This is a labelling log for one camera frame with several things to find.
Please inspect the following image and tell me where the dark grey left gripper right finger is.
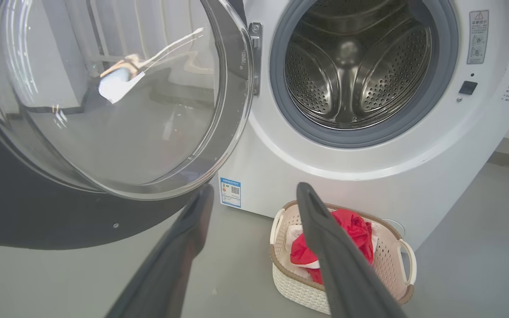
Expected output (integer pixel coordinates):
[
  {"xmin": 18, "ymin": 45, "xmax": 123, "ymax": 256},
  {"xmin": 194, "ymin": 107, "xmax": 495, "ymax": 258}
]
[{"xmin": 296, "ymin": 182, "xmax": 408, "ymax": 318}]

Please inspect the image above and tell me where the white front-load washing machine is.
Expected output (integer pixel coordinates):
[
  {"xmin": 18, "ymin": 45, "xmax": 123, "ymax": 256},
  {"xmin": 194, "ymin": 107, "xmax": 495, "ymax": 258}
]
[{"xmin": 217, "ymin": 0, "xmax": 509, "ymax": 253}]

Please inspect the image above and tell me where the cream perforated basket brown rim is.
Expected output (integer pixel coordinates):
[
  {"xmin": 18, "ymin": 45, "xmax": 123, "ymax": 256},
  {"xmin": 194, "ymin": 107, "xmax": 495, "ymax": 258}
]
[{"xmin": 269, "ymin": 200, "xmax": 418, "ymax": 315}]

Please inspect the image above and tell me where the round drain filter cover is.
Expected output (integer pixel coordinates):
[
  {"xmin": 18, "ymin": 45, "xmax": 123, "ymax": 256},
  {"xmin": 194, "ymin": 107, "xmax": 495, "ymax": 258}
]
[{"xmin": 380, "ymin": 218, "xmax": 406, "ymax": 239}]

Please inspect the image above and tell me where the metal door hinge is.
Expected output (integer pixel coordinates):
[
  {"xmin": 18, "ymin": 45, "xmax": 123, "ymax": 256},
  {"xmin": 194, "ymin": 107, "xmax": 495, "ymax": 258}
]
[{"xmin": 248, "ymin": 22, "xmax": 263, "ymax": 96}]

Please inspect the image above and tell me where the red garment with white trim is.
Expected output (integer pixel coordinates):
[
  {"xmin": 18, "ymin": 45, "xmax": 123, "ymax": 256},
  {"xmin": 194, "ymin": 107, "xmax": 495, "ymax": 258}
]
[{"xmin": 290, "ymin": 208, "xmax": 375, "ymax": 286}]

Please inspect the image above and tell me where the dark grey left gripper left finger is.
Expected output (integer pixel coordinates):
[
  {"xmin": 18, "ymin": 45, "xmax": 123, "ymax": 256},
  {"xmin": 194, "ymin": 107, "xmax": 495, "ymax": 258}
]
[{"xmin": 106, "ymin": 184, "xmax": 215, "ymax": 318}]

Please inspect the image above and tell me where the blue energy label sticker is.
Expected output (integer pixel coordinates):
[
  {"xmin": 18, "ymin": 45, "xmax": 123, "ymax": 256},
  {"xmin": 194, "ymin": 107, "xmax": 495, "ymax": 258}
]
[{"xmin": 219, "ymin": 177, "xmax": 242, "ymax": 209}]

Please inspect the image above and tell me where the grey warning sticker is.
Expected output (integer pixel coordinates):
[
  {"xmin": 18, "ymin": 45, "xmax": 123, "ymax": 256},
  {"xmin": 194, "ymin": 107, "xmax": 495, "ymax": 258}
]
[{"xmin": 467, "ymin": 10, "xmax": 490, "ymax": 65}]

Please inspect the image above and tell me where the washing machine door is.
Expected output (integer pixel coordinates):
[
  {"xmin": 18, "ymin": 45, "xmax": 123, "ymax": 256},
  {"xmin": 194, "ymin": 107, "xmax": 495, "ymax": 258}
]
[{"xmin": 0, "ymin": 0, "xmax": 255, "ymax": 250}]

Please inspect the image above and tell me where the perforated steel washer drum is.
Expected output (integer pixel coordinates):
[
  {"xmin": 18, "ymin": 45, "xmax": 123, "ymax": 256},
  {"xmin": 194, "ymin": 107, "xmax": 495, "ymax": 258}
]
[{"xmin": 284, "ymin": 0, "xmax": 434, "ymax": 130}]

